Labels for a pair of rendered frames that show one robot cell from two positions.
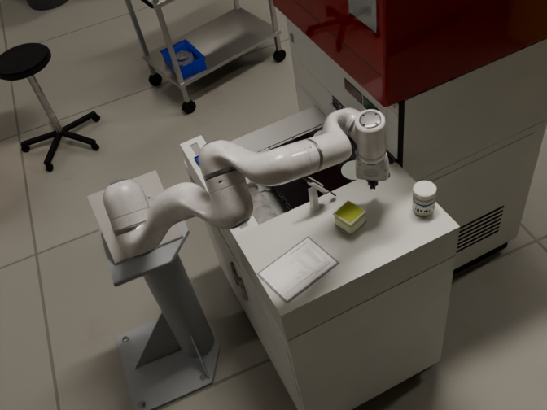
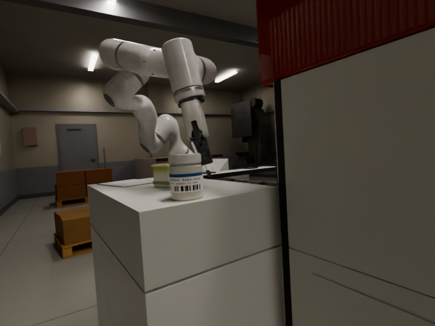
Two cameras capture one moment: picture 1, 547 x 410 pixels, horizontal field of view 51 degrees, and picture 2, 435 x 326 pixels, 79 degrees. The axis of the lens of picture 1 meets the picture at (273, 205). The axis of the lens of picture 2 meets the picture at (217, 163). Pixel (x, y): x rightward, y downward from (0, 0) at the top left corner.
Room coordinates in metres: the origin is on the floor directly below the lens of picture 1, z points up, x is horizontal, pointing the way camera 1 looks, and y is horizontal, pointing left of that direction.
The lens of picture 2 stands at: (1.09, -1.03, 1.06)
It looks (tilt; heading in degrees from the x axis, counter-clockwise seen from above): 3 degrees down; 73
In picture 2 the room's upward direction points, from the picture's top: 3 degrees counter-clockwise
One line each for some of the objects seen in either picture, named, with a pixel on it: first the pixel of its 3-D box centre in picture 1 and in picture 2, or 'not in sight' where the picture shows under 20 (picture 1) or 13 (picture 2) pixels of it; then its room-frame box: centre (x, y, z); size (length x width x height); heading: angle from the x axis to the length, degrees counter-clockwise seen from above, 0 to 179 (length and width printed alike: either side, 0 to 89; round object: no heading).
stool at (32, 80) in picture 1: (43, 101); not in sight; (3.23, 1.30, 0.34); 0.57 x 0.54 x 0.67; 110
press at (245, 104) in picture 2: not in sight; (250, 138); (5.22, 8.12, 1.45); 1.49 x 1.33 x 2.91; 103
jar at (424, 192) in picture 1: (423, 198); (186, 176); (1.19, -0.47, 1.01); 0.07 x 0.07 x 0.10
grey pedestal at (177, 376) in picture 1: (152, 306); not in sight; (1.43, 0.59, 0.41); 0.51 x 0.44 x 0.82; 103
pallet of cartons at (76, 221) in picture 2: not in sight; (105, 222); (0.63, 2.67, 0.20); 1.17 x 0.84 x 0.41; 15
